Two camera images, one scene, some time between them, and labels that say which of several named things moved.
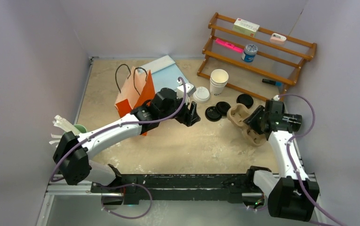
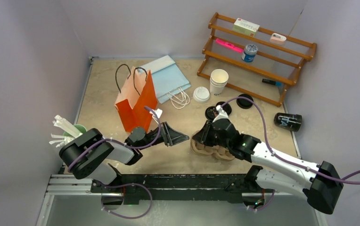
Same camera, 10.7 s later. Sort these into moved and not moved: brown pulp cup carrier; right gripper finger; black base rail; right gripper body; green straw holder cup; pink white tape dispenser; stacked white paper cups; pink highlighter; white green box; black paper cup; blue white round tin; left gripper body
Moved: left gripper body; brown pulp cup carrier; right gripper finger; right gripper body
Not moved: stacked white paper cups; pink highlighter; white green box; blue white round tin; black base rail; green straw holder cup; black paper cup; pink white tape dispenser
